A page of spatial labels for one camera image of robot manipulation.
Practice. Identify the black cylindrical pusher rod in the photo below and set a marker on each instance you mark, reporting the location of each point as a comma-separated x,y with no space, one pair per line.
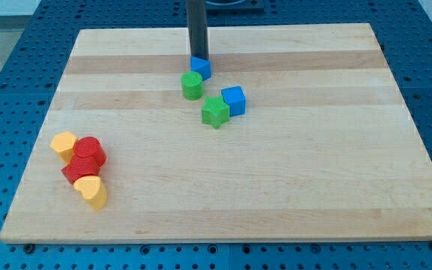
197,28

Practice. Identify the blue triangle block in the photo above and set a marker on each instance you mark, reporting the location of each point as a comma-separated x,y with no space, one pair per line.
201,66

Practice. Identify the blue cube block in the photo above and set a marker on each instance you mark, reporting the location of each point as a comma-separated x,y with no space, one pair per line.
235,98

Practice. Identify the green star block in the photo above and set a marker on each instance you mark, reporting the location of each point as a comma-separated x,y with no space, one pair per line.
215,111

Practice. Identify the green cylinder block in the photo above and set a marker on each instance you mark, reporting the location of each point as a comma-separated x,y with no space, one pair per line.
192,85

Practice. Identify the wooden board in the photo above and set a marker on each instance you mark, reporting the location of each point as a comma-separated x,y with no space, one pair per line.
327,150

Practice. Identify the red cylinder block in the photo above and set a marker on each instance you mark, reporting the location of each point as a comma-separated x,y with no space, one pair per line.
90,147

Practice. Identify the red pentagon block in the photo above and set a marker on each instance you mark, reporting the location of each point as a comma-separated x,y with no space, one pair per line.
80,167

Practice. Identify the yellow hexagon block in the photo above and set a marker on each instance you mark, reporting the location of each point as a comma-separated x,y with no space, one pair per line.
63,145

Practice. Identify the yellow heart block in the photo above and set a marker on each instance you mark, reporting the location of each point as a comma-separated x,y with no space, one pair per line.
92,190

